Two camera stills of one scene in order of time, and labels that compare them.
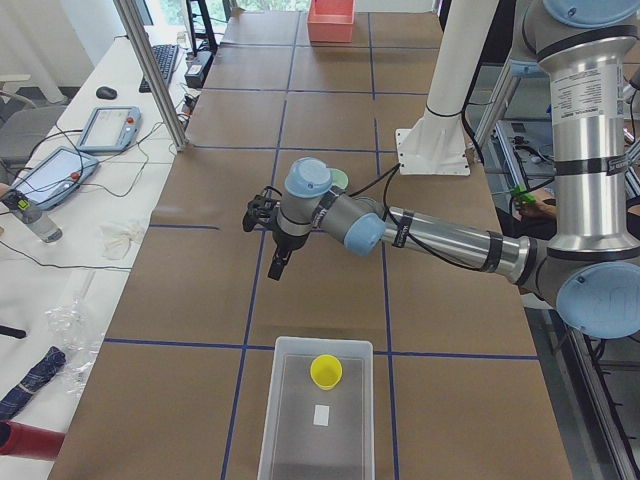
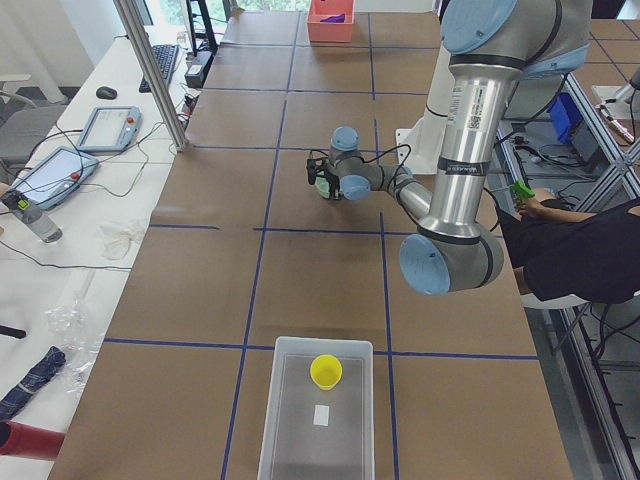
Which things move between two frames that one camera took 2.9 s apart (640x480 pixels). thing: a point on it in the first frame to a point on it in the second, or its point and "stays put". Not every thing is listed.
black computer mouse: x=104 y=92 stays put
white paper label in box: x=321 y=415 stays put
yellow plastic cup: x=326 y=371 stays put
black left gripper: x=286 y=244 to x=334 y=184
